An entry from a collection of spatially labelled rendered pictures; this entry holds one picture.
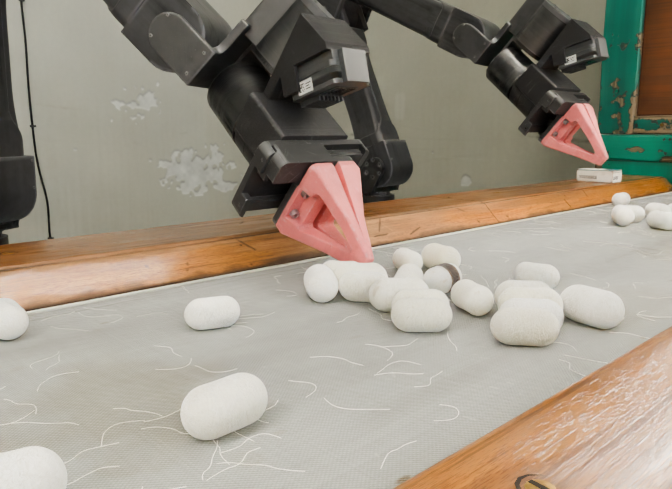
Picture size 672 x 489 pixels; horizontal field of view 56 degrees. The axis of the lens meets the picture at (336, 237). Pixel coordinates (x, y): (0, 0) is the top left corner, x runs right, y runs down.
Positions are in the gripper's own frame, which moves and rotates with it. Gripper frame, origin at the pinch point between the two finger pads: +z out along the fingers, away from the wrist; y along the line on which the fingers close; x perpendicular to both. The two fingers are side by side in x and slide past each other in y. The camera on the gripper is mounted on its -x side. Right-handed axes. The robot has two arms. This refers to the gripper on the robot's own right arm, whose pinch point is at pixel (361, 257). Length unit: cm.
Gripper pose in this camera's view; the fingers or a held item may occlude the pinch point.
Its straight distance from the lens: 45.6
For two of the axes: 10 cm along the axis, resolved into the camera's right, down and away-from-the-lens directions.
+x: -4.4, 6.7, 5.9
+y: 7.3, -1.2, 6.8
